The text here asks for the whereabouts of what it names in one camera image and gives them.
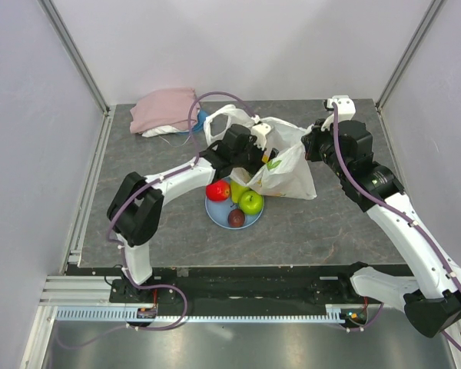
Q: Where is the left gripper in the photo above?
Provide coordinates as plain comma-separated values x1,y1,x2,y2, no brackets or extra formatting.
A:
232,135,279,182

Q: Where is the white plastic bag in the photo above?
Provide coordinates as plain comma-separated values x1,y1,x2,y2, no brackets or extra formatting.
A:
203,104,317,200

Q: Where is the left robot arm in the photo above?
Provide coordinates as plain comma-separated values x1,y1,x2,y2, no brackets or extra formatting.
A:
107,122,272,302

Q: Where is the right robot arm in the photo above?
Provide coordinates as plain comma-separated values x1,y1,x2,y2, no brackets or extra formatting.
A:
301,118,461,337

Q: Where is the green pear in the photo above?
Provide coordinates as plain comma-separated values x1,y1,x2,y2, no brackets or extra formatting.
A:
230,180,250,204

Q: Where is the green apple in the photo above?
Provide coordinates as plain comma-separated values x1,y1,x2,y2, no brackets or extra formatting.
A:
238,190,264,215

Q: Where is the red apple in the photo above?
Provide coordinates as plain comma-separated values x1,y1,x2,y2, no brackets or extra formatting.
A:
205,180,231,202

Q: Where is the blue plate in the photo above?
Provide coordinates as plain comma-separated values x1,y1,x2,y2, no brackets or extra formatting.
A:
205,178,264,230

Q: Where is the passion fruit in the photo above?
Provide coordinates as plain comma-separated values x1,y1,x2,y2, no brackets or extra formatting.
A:
227,208,246,228

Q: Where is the blue cloth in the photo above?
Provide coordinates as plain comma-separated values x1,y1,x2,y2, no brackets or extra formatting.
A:
176,109,208,135

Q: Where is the white cloth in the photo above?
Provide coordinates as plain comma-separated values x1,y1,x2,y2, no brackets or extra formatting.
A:
141,125,188,138

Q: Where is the pink cloth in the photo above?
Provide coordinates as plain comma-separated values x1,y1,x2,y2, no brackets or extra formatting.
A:
130,88,200,134

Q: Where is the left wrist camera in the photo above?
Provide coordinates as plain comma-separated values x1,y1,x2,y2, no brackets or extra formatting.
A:
250,123,272,151

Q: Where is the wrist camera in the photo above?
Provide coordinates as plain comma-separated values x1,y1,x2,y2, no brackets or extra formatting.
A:
324,95,356,124
250,123,272,151

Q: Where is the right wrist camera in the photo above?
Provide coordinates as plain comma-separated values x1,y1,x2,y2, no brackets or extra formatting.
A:
324,95,356,124

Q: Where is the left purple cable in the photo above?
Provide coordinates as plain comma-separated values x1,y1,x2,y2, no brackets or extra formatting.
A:
106,91,260,285

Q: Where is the purple cable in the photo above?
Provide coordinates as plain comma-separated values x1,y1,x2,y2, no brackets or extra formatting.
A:
106,91,260,285
332,101,461,364

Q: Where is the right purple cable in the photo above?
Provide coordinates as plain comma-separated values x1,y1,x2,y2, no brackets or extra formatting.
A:
332,101,461,364

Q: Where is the cable duct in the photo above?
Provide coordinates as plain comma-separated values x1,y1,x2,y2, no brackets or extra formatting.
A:
55,306,346,324

